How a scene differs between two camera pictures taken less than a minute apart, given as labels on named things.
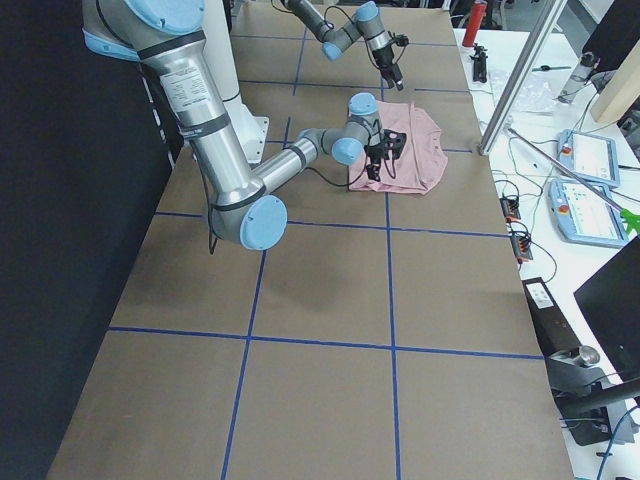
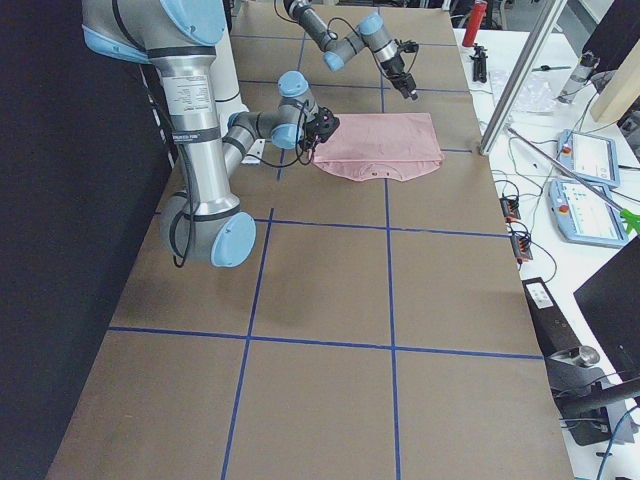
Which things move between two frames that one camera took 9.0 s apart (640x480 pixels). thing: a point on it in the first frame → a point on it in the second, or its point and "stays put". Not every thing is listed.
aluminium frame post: (522, 75) stays put
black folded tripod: (480, 64) stays put
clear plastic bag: (536, 97) stays put
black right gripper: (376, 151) → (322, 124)
